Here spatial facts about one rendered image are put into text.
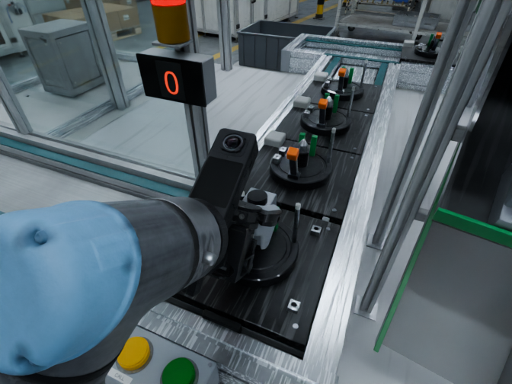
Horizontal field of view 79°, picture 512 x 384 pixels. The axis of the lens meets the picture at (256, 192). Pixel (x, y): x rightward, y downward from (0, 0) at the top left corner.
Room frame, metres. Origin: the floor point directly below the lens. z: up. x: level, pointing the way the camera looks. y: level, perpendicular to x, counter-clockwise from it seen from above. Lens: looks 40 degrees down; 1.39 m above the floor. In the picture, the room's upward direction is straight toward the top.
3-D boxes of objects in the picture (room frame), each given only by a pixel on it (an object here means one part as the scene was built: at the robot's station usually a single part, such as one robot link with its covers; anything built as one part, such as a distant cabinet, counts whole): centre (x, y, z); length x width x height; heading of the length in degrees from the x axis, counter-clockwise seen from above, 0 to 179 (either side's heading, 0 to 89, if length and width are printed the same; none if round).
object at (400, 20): (5.25, -2.41, 0.36); 0.60 x 0.40 x 0.15; 60
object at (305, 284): (0.34, 0.00, 0.96); 0.24 x 0.24 x 0.02; 67
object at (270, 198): (0.35, -0.01, 1.06); 0.08 x 0.04 x 0.07; 157
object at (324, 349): (0.79, -0.19, 0.91); 1.24 x 0.33 x 0.10; 157
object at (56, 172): (0.48, 0.27, 0.91); 0.84 x 0.28 x 0.10; 67
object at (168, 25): (0.53, 0.13, 1.28); 0.05 x 0.05 x 0.05
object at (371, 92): (1.03, -0.29, 1.01); 0.24 x 0.24 x 0.13; 67
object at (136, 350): (0.18, 0.16, 0.96); 0.04 x 0.04 x 0.02
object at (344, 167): (0.58, -0.10, 1.01); 0.24 x 0.24 x 0.13; 67
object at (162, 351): (0.18, 0.16, 0.93); 0.21 x 0.07 x 0.06; 67
